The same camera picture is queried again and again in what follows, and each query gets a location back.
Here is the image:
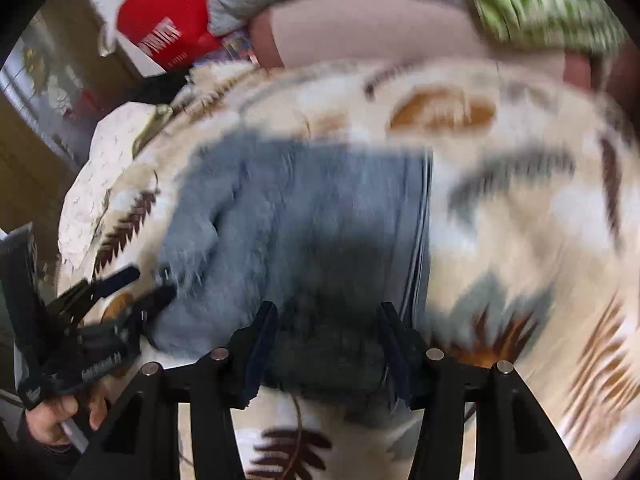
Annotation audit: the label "cream leaf printed blanket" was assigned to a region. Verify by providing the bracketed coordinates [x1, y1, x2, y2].
[57, 57, 640, 480]

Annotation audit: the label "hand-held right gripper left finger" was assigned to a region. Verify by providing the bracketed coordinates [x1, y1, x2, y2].
[70, 301, 279, 480]

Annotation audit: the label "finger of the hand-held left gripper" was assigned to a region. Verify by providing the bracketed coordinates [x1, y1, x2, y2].
[60, 266, 142, 313]
[117, 286, 177, 326]

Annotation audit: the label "pink cushion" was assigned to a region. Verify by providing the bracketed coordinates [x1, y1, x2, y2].
[249, 0, 603, 92]

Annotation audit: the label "person's left forearm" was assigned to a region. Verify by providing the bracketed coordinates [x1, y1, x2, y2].
[15, 410, 88, 468]

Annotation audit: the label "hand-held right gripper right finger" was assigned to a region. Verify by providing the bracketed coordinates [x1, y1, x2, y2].
[377, 302, 583, 480]

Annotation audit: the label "person's left hand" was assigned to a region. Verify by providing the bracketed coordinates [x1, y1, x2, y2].
[25, 390, 110, 448]

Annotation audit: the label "blue denim pants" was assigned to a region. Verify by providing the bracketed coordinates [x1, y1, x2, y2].
[150, 130, 436, 431]

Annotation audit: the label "red and white carton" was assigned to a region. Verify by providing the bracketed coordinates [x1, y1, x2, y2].
[82, 0, 227, 78]

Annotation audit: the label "white patterned pillow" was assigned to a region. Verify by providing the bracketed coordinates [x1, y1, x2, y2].
[57, 101, 173, 272]

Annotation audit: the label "green patterned pillow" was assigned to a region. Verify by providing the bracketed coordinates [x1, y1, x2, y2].
[446, 0, 632, 57]

